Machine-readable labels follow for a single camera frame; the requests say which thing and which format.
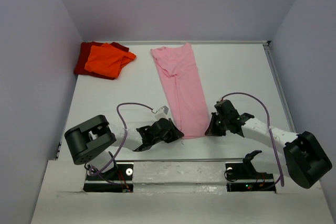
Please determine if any pink t shirt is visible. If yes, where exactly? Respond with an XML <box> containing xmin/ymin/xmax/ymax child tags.
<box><xmin>151</xmin><ymin>43</ymin><xmax>209</xmax><ymax>138</ymax></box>

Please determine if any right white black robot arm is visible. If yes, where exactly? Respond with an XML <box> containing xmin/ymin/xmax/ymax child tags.
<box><xmin>205</xmin><ymin>100</ymin><xmax>332</xmax><ymax>189</ymax></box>

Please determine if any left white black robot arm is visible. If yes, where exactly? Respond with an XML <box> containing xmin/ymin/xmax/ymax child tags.
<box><xmin>64</xmin><ymin>115</ymin><xmax>184</xmax><ymax>179</ymax></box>

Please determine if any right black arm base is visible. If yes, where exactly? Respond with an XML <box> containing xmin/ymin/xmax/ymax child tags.
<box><xmin>224</xmin><ymin>150</ymin><xmax>276</xmax><ymax>193</ymax></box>

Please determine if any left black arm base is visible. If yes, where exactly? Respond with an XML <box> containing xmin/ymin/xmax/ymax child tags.
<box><xmin>83</xmin><ymin>162</ymin><xmax>134</xmax><ymax>193</ymax></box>

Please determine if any orange folded t shirt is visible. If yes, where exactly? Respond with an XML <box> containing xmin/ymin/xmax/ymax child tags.
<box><xmin>85</xmin><ymin>43</ymin><xmax>136</xmax><ymax>79</ymax></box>

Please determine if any dark red folded t shirt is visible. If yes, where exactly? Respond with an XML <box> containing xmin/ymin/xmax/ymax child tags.
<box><xmin>73</xmin><ymin>41</ymin><xmax>114</xmax><ymax>80</ymax></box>

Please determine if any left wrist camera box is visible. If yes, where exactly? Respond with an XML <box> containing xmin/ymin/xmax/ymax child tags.
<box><xmin>151</xmin><ymin>105</ymin><xmax>169</xmax><ymax>121</ymax></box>

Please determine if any aluminium table edge rail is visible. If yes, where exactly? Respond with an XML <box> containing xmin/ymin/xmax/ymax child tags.
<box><xmin>263</xmin><ymin>40</ymin><xmax>305</xmax><ymax>158</ymax></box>

